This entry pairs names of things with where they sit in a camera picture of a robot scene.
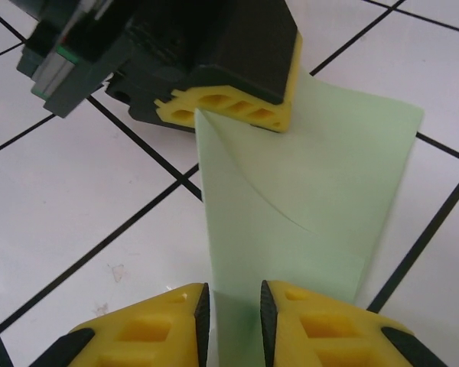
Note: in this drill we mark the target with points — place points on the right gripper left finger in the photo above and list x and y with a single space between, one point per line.
145 336

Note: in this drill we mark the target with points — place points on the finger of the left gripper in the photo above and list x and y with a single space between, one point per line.
176 112
252 57

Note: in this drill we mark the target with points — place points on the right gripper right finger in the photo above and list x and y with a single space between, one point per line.
329 336

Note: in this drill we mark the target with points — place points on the light green paper sheet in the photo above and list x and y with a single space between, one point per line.
310 183

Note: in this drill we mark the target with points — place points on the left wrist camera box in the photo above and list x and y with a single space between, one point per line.
61 65

